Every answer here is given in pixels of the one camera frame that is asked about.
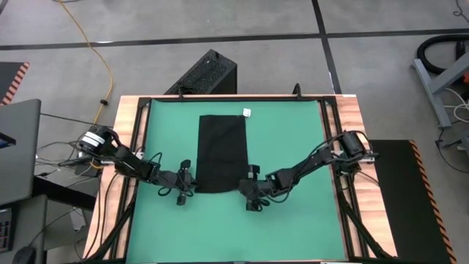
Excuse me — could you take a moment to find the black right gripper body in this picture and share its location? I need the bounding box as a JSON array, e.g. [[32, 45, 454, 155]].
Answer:
[[237, 175, 274, 202]]

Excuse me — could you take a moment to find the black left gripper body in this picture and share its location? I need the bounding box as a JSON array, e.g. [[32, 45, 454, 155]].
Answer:
[[160, 169, 196, 196]]

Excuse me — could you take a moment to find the black towel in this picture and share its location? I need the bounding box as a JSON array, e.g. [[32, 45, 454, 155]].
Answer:
[[195, 114, 250, 194]]

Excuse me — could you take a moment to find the green table mat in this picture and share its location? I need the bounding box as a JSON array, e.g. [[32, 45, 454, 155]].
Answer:
[[126, 98, 347, 263]]

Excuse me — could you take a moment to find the black computer tower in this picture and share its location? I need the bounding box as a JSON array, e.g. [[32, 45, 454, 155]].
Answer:
[[164, 48, 238, 95]]

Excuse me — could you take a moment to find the black side table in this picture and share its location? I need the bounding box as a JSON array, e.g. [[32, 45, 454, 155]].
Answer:
[[32, 172, 99, 210]]

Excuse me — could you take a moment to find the black hazard-striped floor mat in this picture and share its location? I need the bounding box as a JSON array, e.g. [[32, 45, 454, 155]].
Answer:
[[0, 61, 31, 106], [368, 139, 457, 264]]

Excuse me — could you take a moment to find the grey desk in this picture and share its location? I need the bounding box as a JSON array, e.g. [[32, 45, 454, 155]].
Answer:
[[0, 194, 48, 264]]

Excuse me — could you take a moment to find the grey laptop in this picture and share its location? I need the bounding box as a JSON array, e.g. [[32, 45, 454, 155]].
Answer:
[[0, 98, 42, 206]]

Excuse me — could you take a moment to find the black computer mouse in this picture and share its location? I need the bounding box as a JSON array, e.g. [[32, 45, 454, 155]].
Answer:
[[12, 244, 37, 264]]

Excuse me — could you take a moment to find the small black device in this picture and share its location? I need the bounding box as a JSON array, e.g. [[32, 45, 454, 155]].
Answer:
[[0, 131, 18, 150]]

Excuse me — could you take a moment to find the grey metal stand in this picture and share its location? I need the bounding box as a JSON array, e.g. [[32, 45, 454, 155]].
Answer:
[[410, 51, 469, 129]]

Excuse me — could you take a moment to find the yellow extension cable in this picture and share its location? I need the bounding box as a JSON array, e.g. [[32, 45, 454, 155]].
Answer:
[[58, 0, 115, 169]]

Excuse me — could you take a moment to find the thin black cable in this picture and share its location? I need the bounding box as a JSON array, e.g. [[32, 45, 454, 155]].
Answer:
[[39, 111, 114, 129]]

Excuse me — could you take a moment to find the black floor cable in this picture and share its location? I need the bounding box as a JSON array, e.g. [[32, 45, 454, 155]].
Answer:
[[435, 122, 469, 176]]

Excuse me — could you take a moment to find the black vacuum hose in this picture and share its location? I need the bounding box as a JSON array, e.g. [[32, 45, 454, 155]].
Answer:
[[417, 34, 469, 76]]

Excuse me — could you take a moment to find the white floor cable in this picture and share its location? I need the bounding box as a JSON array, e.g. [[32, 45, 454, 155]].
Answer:
[[443, 87, 469, 125]]

